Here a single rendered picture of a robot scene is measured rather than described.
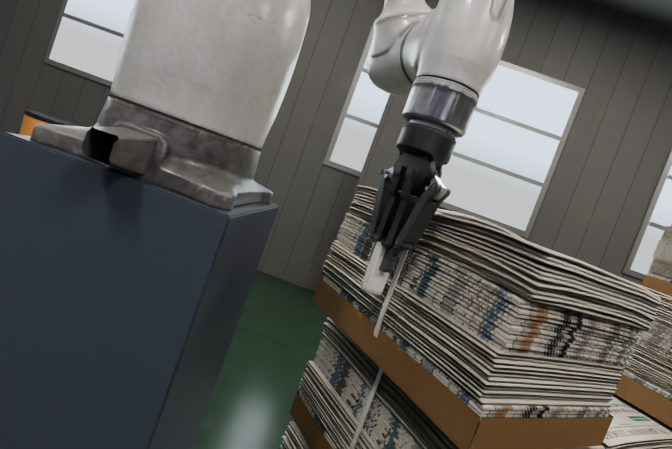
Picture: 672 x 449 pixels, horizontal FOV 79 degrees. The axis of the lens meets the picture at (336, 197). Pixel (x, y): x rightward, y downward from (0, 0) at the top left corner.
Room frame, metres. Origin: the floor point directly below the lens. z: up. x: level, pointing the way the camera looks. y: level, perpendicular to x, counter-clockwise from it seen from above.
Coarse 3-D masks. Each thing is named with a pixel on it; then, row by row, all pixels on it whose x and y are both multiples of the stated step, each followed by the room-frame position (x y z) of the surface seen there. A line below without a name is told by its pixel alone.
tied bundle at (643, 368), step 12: (660, 312) 0.82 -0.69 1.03; (660, 324) 0.81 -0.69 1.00; (648, 336) 0.82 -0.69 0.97; (660, 336) 0.80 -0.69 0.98; (636, 348) 0.83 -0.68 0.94; (648, 348) 0.81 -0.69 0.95; (660, 348) 0.80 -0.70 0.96; (636, 360) 0.83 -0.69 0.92; (648, 360) 0.81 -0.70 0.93; (660, 360) 0.80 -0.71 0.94; (624, 372) 0.83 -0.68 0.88; (636, 372) 0.82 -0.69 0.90; (648, 372) 0.80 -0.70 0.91; (660, 372) 0.79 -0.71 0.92; (648, 384) 0.79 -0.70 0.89; (660, 384) 0.79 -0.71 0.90
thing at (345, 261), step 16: (368, 192) 0.70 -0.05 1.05; (352, 208) 0.72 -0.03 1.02; (368, 208) 0.68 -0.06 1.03; (352, 224) 0.71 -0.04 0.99; (368, 224) 0.66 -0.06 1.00; (336, 240) 0.73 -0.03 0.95; (352, 240) 0.69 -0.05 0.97; (368, 240) 0.65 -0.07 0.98; (336, 256) 0.71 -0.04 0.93; (352, 256) 0.67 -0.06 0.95; (368, 256) 0.64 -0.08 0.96; (336, 272) 0.69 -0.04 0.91; (352, 272) 0.65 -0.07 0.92; (336, 288) 0.68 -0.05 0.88; (352, 288) 0.64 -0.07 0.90; (352, 304) 0.64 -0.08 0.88; (368, 304) 0.60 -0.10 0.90
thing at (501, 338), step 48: (432, 240) 0.54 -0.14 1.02; (480, 240) 0.48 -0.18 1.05; (432, 288) 0.51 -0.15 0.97; (480, 288) 0.46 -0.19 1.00; (528, 288) 0.41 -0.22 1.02; (576, 288) 0.44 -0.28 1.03; (624, 288) 0.50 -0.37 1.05; (432, 336) 0.49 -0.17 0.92; (480, 336) 0.44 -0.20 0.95; (528, 336) 0.43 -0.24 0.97; (576, 336) 0.48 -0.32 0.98; (624, 336) 0.54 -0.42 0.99; (480, 384) 0.42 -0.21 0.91; (528, 384) 0.45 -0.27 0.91; (576, 384) 0.50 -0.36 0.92
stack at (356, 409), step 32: (320, 352) 0.75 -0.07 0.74; (352, 352) 0.67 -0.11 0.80; (320, 384) 0.71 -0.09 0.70; (352, 384) 0.65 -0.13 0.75; (384, 384) 0.59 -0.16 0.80; (320, 416) 0.68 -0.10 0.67; (352, 416) 0.62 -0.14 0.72; (384, 416) 0.58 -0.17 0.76; (416, 416) 0.53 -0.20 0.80; (640, 416) 0.77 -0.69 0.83; (288, 448) 0.73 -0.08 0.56; (352, 448) 0.60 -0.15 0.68; (384, 448) 0.56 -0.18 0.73; (416, 448) 0.51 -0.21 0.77; (448, 448) 0.48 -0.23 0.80; (576, 448) 0.54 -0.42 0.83; (608, 448) 0.60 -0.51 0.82; (640, 448) 0.65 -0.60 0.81
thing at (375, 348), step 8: (368, 320) 0.59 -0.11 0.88; (368, 328) 0.58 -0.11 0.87; (360, 336) 0.59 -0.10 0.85; (368, 336) 0.58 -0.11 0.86; (384, 336) 0.55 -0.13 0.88; (360, 344) 0.59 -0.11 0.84; (368, 344) 0.57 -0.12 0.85; (376, 344) 0.56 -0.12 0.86; (384, 344) 0.55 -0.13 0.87; (368, 352) 0.57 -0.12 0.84; (376, 352) 0.56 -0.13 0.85; (384, 352) 0.54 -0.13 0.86; (376, 360) 0.55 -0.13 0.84
